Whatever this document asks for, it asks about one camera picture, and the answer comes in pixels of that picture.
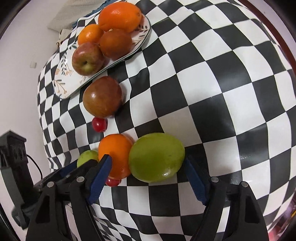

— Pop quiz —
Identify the black cable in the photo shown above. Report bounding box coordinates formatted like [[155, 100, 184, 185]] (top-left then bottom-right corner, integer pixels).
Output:
[[26, 154, 43, 180]]

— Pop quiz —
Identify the small green fruit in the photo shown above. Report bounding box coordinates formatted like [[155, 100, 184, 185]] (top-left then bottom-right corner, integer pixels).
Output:
[[77, 150, 100, 168]]

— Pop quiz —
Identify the dark orange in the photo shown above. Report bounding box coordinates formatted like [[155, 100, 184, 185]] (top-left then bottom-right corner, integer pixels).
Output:
[[99, 29, 133, 60]]

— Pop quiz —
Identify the red apple with yellow patch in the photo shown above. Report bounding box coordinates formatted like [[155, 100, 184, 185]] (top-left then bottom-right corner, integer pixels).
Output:
[[71, 42, 105, 76]]

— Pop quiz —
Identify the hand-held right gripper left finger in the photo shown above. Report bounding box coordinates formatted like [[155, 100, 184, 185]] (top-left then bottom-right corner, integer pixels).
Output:
[[25, 154, 113, 241]]

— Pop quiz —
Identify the large green apple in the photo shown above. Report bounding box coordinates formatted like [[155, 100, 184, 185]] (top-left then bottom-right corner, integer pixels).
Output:
[[128, 133, 186, 183]]

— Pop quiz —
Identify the black and white checkered tablecloth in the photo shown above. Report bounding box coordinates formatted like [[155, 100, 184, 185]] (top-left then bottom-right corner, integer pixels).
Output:
[[37, 0, 296, 241]]

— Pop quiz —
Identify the red cherry tomato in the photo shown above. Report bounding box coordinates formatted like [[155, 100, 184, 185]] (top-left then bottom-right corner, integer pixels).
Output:
[[92, 117, 108, 133], [105, 177, 122, 187]]

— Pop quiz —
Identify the dark red apple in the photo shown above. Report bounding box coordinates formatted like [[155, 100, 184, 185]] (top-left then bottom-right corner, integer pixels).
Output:
[[82, 76, 123, 118]]

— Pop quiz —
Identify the white floral plate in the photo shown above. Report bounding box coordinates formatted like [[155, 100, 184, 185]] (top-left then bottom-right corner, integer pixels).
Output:
[[54, 9, 152, 100]]

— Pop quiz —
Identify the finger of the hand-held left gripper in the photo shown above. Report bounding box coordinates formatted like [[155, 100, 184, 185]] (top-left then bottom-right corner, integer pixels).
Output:
[[35, 159, 100, 193]]

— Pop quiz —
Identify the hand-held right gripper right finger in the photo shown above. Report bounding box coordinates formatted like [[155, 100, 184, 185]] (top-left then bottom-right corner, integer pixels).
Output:
[[184, 155, 264, 241]]

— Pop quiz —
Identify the large orange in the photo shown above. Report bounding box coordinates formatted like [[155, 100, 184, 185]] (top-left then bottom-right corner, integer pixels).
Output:
[[98, 3, 142, 33]]

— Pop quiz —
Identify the small orange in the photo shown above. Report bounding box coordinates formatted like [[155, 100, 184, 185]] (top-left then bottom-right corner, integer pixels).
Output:
[[77, 24, 104, 45]]

